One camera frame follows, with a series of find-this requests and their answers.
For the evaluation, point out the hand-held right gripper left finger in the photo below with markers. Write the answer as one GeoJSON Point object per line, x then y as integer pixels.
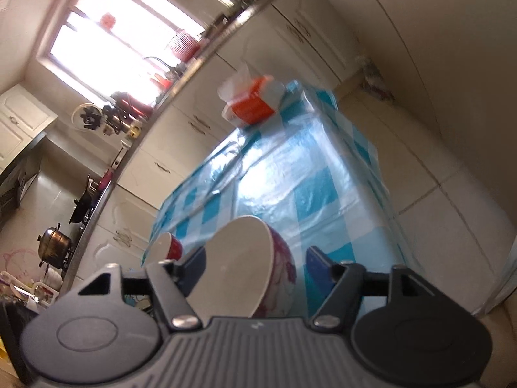
{"type": "Point", "coordinates": [196, 264]}

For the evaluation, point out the pink plastic basket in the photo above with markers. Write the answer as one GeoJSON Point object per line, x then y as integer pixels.
{"type": "Point", "coordinates": [183, 46]}

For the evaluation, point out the grey floor rag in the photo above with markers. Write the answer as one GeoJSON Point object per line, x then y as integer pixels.
{"type": "Point", "coordinates": [375, 79]}

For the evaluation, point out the copper steamer pot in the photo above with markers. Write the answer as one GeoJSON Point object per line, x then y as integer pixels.
{"type": "Point", "coordinates": [54, 244]}

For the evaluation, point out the white kitchen cabinets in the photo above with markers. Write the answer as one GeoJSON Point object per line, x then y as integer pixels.
{"type": "Point", "coordinates": [194, 129]}

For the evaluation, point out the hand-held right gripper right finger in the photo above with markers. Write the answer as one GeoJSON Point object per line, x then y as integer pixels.
{"type": "Point", "coordinates": [317, 262]}

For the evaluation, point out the white wall cabinets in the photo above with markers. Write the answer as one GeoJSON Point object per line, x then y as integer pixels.
{"type": "Point", "coordinates": [20, 117]}

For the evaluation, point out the orange tissue packet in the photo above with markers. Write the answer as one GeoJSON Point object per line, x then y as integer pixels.
{"type": "Point", "coordinates": [250, 107]}

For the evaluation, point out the black range hood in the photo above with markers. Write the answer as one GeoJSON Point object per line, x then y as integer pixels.
{"type": "Point", "coordinates": [16, 182]}

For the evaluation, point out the red bowl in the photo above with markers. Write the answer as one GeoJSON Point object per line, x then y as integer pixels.
{"type": "Point", "coordinates": [171, 246]}

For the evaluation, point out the round white knife holder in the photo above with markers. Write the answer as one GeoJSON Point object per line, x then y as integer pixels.
{"type": "Point", "coordinates": [87, 117]}

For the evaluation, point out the metal kitchen faucet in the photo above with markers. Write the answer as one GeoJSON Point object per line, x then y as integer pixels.
{"type": "Point", "coordinates": [161, 62]}

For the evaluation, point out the blue checkered tablecloth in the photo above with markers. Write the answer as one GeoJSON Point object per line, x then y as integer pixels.
{"type": "Point", "coordinates": [282, 178]}

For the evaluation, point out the pink floral bowl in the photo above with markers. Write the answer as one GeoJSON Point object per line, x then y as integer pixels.
{"type": "Point", "coordinates": [242, 266]}

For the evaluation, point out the black wok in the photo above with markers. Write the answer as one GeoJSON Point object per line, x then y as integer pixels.
{"type": "Point", "coordinates": [83, 206]}

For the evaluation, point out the kitchen window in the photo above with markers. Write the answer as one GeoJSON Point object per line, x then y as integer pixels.
{"type": "Point", "coordinates": [113, 40]}

